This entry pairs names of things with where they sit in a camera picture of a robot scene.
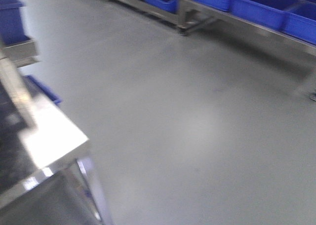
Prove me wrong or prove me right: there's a lower blue bin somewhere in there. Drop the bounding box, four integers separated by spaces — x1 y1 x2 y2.
25 75 62 106

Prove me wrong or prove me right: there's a far steel bin rack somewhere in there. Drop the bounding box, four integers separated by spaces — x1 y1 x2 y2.
117 0 316 56

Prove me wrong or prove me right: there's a far blue bin three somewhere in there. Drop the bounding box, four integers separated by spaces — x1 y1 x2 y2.
230 0 299 31

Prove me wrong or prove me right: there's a stainless steel rack frame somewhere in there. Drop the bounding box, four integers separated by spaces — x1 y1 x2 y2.
0 38 38 127

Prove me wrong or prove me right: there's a right blue plastic bin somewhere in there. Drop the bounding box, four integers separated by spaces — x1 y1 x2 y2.
0 0 28 45

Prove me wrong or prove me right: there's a far blue bin four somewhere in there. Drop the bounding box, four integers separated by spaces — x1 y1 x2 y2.
282 3 316 44

